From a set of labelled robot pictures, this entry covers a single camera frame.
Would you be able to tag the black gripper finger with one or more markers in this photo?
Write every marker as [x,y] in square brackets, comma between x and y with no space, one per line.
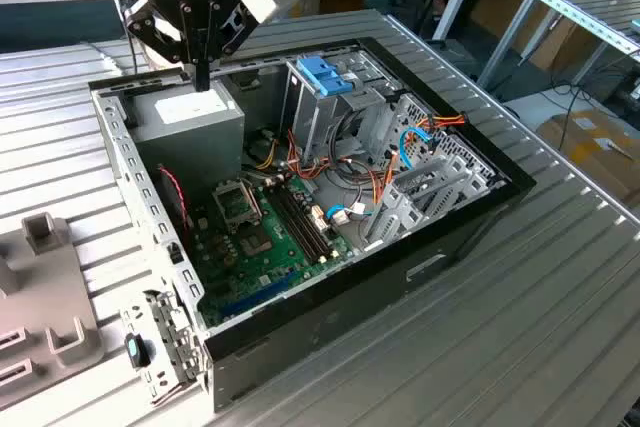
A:
[145,22]
[211,32]

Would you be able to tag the metal disk bay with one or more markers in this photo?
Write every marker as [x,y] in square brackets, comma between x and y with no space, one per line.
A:
[415,207]

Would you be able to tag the grey power supply unit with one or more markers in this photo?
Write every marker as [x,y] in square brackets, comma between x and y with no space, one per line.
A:
[190,137]

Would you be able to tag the blue plastic bay latch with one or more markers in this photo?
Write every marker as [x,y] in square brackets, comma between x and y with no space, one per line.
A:
[320,77]

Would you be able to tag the grey metal drive cage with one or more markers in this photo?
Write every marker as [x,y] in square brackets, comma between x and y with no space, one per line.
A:
[310,122]

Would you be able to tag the black case fan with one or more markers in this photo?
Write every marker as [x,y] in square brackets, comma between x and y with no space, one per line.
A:
[172,197]

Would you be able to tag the black RAM slot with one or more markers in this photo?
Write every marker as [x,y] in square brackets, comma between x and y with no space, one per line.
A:
[293,223]
[306,221]

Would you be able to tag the green motherboard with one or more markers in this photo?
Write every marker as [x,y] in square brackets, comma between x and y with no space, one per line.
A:
[235,272]

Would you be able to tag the blue expansion slot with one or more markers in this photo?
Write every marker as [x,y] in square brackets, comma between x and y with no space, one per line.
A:
[250,301]

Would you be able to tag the grey parts rack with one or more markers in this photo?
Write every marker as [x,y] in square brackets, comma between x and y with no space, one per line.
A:
[45,287]

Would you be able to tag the open black PC case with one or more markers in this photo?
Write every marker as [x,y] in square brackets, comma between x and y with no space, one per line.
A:
[350,307]

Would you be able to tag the cardboard box yellow tape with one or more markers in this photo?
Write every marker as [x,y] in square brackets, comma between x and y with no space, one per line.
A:
[590,157]

